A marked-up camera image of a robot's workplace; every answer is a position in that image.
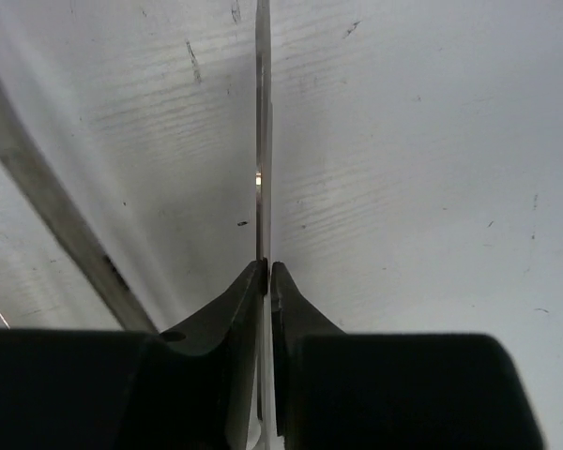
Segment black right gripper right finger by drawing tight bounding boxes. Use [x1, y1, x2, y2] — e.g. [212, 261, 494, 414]
[270, 262, 544, 449]

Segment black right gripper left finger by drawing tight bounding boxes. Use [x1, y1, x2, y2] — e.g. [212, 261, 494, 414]
[0, 262, 266, 449]

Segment metal serving tongs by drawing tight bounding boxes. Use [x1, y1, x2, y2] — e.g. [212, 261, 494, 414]
[0, 1, 271, 449]

